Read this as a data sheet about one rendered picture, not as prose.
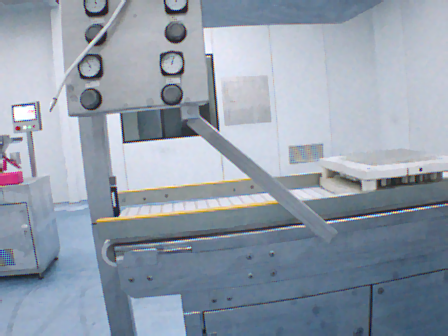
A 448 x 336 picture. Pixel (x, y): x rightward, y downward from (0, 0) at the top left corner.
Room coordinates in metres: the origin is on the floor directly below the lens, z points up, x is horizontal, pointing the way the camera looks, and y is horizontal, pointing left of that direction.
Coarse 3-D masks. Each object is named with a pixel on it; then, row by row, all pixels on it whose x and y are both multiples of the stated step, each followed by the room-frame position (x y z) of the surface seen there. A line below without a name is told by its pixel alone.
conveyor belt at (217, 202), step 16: (304, 192) 0.90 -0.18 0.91; (320, 192) 0.88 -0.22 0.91; (128, 208) 0.88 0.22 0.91; (144, 208) 0.87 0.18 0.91; (160, 208) 0.86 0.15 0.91; (176, 208) 0.85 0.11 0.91; (192, 208) 0.83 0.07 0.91; (384, 208) 0.70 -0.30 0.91; (256, 224) 0.67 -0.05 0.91; (272, 224) 0.67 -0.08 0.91; (112, 240) 0.64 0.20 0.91; (128, 240) 0.65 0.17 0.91; (144, 240) 0.65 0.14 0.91
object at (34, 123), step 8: (16, 104) 3.10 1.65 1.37; (24, 104) 3.10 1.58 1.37; (32, 104) 3.11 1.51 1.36; (16, 112) 3.09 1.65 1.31; (24, 112) 3.10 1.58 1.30; (32, 112) 3.11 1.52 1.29; (40, 112) 3.19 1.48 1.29; (16, 120) 3.09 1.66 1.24; (24, 120) 3.10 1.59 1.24; (32, 120) 3.11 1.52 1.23; (40, 120) 3.17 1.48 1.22; (16, 128) 3.07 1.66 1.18; (24, 128) 3.10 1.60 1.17; (32, 128) 3.11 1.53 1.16; (40, 128) 3.14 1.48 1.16; (32, 136) 3.18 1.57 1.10; (32, 144) 3.16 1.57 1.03; (32, 152) 3.14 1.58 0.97; (32, 160) 3.14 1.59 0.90; (32, 168) 3.14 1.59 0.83; (32, 176) 3.14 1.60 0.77
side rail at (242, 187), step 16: (272, 176) 0.95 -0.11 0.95; (288, 176) 0.94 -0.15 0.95; (304, 176) 0.94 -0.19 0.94; (320, 176) 0.95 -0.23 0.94; (128, 192) 0.90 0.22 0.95; (144, 192) 0.90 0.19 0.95; (160, 192) 0.90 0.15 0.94; (176, 192) 0.91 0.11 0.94; (192, 192) 0.91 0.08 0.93; (208, 192) 0.92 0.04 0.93; (224, 192) 0.92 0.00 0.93; (240, 192) 0.93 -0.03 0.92; (256, 192) 0.93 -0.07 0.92
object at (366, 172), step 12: (336, 156) 0.93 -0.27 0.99; (444, 156) 0.79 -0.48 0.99; (336, 168) 0.83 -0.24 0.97; (348, 168) 0.77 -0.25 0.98; (360, 168) 0.73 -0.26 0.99; (372, 168) 0.71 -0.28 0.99; (384, 168) 0.71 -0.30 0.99; (396, 168) 0.71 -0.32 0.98; (408, 168) 0.71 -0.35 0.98; (420, 168) 0.71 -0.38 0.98; (432, 168) 0.71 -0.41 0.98; (444, 168) 0.72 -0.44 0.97
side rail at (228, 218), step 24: (360, 192) 0.68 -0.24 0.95; (384, 192) 0.68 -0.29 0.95; (408, 192) 0.69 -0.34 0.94; (432, 192) 0.69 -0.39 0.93; (168, 216) 0.64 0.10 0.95; (192, 216) 0.64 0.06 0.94; (216, 216) 0.65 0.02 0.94; (240, 216) 0.65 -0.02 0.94; (264, 216) 0.66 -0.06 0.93; (288, 216) 0.66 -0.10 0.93
